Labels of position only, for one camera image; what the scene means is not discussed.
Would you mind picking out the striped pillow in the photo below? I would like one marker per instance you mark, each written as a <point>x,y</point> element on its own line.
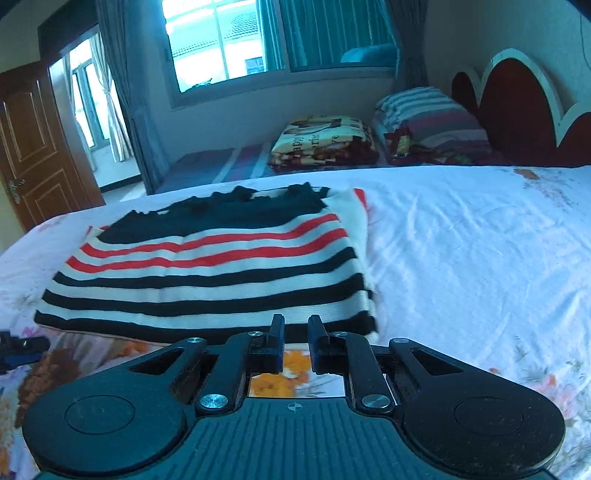
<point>425,120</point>

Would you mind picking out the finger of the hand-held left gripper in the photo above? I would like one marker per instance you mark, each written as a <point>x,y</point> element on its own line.
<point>21,345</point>

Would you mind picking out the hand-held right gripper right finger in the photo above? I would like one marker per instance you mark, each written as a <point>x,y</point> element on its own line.
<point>316,344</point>

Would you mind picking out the grey-blue curtain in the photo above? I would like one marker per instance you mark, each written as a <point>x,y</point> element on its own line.
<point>129,92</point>
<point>411,41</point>

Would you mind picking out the sliding glass window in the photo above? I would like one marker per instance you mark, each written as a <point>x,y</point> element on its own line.
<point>221,46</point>

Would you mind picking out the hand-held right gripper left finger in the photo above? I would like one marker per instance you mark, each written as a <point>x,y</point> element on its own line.
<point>277,344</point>

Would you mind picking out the teal cushion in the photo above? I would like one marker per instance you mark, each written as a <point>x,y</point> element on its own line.
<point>369,54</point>

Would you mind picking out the striped knit sweater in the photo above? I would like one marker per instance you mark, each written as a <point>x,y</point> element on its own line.
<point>207,277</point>

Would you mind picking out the red scalloped headboard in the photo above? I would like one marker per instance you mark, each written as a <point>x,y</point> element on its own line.
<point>512,106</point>

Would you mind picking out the balcony window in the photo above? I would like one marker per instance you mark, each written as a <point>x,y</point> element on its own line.
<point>83,97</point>

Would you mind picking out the teal striped curtain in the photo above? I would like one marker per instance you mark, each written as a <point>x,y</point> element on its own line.
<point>323,32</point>

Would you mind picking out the striped mattress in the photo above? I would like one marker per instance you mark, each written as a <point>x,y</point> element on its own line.
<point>221,166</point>

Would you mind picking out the brown wooden door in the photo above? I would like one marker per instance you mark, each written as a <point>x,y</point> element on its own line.
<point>41,152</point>

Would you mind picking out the folded printed blanket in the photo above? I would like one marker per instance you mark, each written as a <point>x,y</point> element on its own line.
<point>323,138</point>

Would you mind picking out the floral bed sheet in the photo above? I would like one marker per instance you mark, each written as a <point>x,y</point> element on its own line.
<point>461,258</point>

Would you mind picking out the white tied curtain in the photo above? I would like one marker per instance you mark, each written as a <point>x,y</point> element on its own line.
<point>111,101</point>

